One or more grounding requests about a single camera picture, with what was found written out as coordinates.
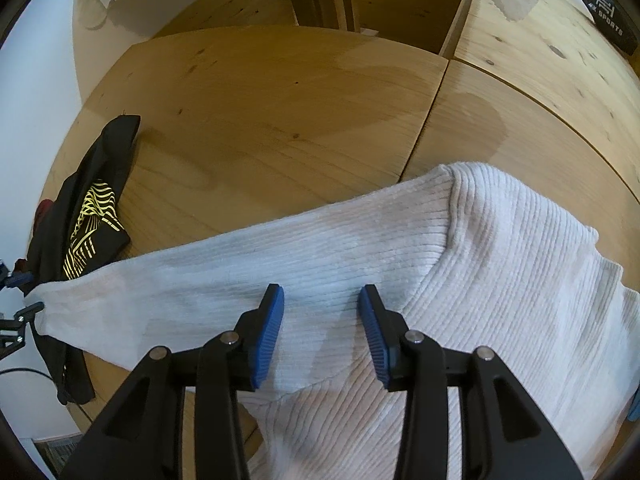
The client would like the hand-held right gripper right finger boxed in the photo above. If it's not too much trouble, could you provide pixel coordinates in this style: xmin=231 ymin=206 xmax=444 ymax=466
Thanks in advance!
xmin=357 ymin=283 xmax=585 ymax=480

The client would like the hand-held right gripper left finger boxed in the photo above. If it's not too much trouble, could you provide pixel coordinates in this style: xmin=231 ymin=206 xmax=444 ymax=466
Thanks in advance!
xmin=59 ymin=283 xmax=286 ymax=480

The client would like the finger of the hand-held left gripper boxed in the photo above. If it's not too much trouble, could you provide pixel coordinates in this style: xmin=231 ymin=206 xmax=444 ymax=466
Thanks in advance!
xmin=0 ymin=301 xmax=46 ymax=356
xmin=0 ymin=259 xmax=36 ymax=291

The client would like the white knitted cardigan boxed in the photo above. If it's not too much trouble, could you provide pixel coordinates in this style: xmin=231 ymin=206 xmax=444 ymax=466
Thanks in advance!
xmin=24 ymin=161 xmax=640 ymax=480

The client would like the dark red cloth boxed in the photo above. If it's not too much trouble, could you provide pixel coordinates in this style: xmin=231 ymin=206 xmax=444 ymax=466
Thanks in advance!
xmin=15 ymin=199 xmax=56 ymax=273

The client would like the black garment with yellow print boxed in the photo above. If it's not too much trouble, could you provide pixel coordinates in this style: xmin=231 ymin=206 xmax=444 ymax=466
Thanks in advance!
xmin=27 ymin=114 xmax=142 ymax=406

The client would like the black bag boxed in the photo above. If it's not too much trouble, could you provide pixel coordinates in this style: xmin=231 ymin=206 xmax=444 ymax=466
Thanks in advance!
xmin=580 ymin=0 xmax=640 ymax=56

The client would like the black cable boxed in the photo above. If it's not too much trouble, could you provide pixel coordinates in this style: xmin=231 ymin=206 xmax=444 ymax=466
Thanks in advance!
xmin=0 ymin=367 xmax=56 ymax=386

